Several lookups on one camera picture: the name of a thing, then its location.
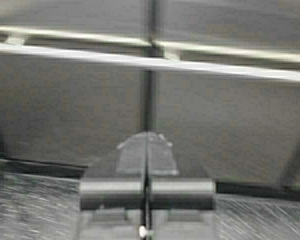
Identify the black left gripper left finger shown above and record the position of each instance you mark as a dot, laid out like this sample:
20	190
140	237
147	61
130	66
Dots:
111	193

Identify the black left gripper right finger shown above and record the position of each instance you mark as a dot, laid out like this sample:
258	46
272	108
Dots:
181	204

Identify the elevator handrail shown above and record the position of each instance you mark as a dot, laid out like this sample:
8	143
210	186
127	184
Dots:
16	37

